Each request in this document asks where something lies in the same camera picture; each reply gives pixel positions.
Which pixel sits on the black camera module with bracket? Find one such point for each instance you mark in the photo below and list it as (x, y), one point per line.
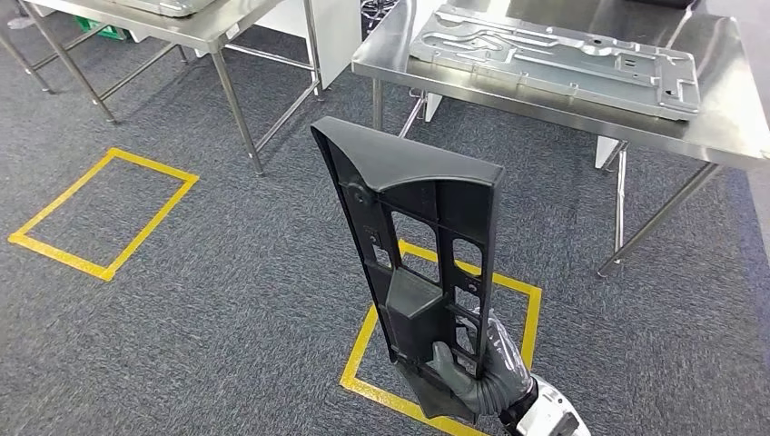
(514, 415)

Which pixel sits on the stamped grey metal panel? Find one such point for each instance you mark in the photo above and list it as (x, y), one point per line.
(168, 6)
(541, 60)

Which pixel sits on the green plastic crate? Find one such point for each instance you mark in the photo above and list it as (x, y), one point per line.
(99, 29)

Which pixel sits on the yellow floor tape square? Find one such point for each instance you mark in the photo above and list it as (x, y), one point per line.
(60, 247)
(361, 349)

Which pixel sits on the stainless steel workbench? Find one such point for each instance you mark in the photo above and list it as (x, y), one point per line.
(722, 120)
(228, 27)

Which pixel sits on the black lattice object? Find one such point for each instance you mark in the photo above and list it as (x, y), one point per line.
(379, 12)

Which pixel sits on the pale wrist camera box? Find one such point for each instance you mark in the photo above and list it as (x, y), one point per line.
(553, 415)

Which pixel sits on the black plastic plate bracket part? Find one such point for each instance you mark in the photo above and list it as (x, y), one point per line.
(409, 156)

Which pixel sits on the white cabinet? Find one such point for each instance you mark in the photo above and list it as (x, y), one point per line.
(337, 36)

